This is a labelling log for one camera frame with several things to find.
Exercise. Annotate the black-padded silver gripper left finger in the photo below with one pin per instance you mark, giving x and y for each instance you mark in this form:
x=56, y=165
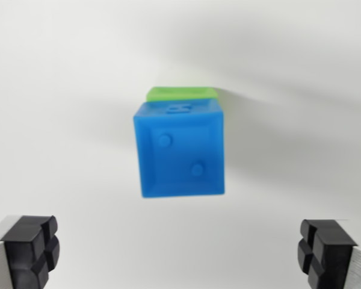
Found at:
x=21, y=253

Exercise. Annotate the black-padded silver gripper right finger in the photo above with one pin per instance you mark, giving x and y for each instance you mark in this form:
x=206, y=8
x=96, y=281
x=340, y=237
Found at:
x=334, y=256

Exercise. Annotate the blue rubber cube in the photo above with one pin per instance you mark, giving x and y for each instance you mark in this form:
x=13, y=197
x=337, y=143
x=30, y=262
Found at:
x=180, y=153

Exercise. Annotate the green rubber cube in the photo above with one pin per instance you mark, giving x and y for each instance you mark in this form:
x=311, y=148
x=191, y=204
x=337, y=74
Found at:
x=180, y=93

